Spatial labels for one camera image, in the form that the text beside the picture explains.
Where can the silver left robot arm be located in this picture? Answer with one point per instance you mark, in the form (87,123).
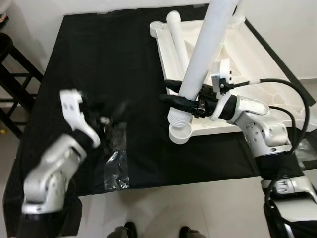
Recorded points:
(49,173)

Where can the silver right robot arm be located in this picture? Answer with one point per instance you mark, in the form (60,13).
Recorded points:
(257,129)

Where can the clear tape strip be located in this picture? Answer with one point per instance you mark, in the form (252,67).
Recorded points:
(118,163)
(307,151)

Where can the black tablecloth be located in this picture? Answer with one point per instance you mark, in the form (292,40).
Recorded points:
(114,59)

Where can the cream plastic table top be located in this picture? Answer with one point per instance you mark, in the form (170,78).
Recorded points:
(257,54)

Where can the black round stool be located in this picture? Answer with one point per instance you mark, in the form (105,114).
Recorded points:
(20,79)

